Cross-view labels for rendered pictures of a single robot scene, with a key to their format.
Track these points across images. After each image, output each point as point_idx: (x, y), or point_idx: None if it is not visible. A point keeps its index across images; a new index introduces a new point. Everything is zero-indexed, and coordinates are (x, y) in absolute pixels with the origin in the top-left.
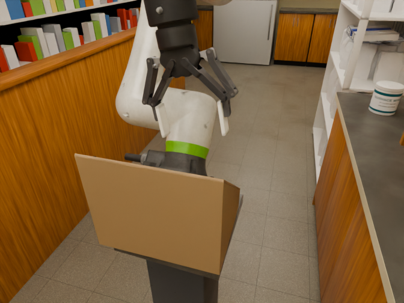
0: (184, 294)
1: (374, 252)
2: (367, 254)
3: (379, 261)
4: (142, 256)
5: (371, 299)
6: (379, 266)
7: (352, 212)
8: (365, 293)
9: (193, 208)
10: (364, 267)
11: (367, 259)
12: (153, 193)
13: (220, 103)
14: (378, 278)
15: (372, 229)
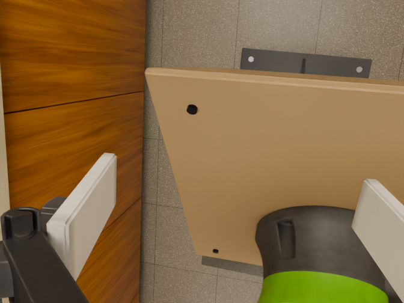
0: None
1: (6, 171)
2: (36, 196)
3: (0, 150)
4: None
5: (44, 134)
6: (3, 145)
7: None
8: (55, 150)
9: (248, 72)
10: (46, 183)
11: (37, 189)
12: (365, 81)
13: (53, 217)
14: (22, 150)
15: (0, 208)
